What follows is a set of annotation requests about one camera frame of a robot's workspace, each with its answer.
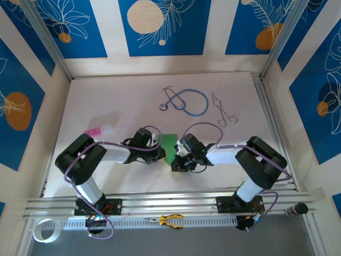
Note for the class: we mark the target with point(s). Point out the green square paper sheet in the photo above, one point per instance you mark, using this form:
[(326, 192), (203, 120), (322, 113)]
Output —
[(169, 144)]

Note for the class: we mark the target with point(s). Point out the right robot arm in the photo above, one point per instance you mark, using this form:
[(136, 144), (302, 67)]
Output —
[(263, 160)]

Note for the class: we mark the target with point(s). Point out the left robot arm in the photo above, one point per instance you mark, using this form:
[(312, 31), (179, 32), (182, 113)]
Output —
[(80, 160)]

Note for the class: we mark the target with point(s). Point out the blue stethoscope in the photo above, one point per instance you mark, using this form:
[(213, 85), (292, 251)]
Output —
[(163, 107)]

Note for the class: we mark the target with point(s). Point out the pink and clear plastic box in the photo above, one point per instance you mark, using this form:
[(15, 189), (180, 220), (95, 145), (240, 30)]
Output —
[(93, 131)]

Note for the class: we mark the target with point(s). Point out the yellow black pliers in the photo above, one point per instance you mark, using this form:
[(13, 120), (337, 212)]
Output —
[(163, 220)]

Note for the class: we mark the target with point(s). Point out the small bottle with black cap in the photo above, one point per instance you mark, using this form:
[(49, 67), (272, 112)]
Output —
[(301, 208)]

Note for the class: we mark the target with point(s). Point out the clear tape roll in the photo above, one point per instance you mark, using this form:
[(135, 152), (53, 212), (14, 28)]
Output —
[(36, 232)]

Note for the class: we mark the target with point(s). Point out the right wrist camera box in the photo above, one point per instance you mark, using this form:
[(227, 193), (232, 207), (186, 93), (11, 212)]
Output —
[(181, 150)]

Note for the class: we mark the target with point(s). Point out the long aluminium mounting rail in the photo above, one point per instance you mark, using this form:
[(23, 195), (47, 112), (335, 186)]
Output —
[(173, 205)]

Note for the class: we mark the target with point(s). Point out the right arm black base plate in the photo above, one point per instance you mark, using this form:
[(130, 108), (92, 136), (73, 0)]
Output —
[(223, 204)]

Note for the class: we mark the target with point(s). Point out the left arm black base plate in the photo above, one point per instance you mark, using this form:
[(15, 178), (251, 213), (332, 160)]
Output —
[(117, 206)]

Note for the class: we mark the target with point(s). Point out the aluminium side rail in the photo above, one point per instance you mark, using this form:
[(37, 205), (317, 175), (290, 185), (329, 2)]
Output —
[(44, 190), (262, 93)]

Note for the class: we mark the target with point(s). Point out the aluminium frame post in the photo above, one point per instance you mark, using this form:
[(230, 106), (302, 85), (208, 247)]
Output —
[(50, 45), (282, 37)]

